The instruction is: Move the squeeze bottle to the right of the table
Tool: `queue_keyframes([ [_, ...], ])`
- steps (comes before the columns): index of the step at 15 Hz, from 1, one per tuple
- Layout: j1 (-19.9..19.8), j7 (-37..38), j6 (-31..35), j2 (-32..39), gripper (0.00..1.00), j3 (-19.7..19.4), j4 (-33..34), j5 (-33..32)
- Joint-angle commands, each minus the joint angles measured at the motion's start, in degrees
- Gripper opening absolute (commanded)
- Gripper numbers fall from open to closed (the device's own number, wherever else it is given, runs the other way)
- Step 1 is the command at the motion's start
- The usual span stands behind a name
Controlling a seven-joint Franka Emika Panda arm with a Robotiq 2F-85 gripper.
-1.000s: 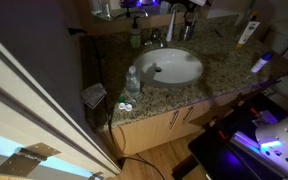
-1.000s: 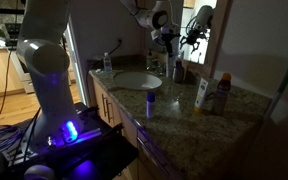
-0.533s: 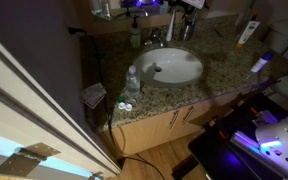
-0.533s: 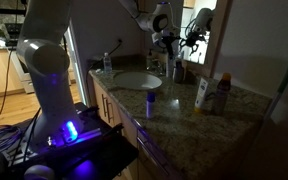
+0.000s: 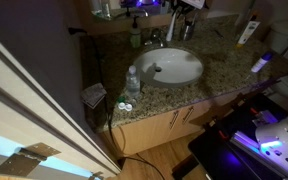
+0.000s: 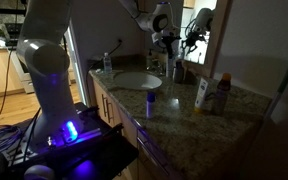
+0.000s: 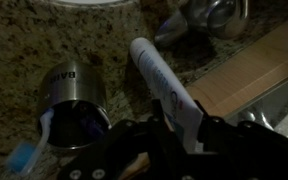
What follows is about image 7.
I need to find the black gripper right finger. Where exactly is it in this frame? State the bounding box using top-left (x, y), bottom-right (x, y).
top-left (193, 100), bottom-right (288, 180)

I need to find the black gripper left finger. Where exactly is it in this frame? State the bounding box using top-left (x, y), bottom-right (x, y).
top-left (57, 98), bottom-right (189, 180)

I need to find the white squeeze tube blue print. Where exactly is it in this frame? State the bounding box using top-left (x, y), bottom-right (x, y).
top-left (129, 36), bottom-right (205, 153)

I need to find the stainless steel toothbrush cup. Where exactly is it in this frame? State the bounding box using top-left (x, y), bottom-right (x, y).
top-left (36, 60), bottom-right (113, 152)

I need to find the blue head white toothbrush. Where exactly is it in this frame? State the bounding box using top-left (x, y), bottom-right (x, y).
top-left (4, 107), bottom-right (56, 177)

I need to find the chrome sink faucet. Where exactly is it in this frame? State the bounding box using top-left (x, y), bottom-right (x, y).
top-left (154, 0), bottom-right (252, 48)

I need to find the white oval sink basin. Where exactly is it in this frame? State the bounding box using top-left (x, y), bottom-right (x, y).
top-left (45, 0), bottom-right (133, 8)

